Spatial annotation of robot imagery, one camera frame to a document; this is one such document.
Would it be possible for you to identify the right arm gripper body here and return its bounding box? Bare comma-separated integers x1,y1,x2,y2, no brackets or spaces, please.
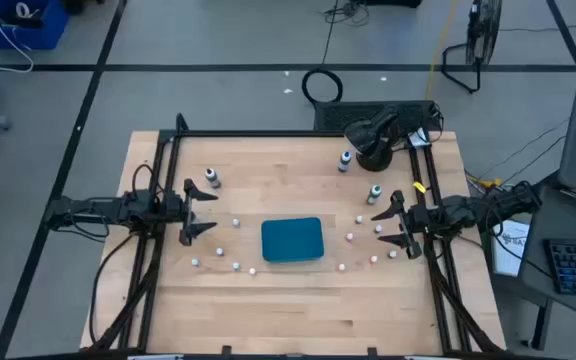
400,203,442,260

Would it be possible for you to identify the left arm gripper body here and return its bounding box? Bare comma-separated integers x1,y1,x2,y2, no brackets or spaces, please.
161,194,196,229

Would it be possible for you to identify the large green food coloring bottle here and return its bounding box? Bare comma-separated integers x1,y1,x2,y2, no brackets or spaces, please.
365,183,384,207

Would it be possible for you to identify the black gooseneck desk lamp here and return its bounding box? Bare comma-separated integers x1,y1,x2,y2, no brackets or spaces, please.
343,103,400,173

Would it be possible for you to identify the white paper label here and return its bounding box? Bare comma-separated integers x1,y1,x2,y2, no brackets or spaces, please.
407,126,432,150

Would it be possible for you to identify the white paper sheet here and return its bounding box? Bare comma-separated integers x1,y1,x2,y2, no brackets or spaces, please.
491,218,533,278

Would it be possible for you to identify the blue plastic bin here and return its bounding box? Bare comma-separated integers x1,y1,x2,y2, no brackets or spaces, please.
260,216,326,264

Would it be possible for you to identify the black floor fan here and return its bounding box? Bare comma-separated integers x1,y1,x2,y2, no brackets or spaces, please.
440,0,504,95

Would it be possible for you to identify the blue storage crate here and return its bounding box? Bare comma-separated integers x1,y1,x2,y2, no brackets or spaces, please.
0,0,70,52

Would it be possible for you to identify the yellow cable plug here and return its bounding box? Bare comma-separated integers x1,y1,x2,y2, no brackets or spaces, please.
476,175,504,190

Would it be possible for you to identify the black aluminium table frame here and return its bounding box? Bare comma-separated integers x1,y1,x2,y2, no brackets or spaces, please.
86,112,508,357

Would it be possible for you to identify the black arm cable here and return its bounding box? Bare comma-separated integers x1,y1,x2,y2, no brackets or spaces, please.
88,230,142,347

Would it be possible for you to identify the black coiled cable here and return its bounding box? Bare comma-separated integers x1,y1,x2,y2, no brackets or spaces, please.
301,0,345,106

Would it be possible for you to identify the yellow hanging cable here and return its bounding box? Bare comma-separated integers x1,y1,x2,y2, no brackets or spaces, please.
424,0,460,101

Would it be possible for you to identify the black cable tangle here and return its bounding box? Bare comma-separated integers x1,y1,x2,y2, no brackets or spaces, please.
322,0,372,28

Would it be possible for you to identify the white cable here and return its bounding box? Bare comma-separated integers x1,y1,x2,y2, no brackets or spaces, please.
0,0,36,74

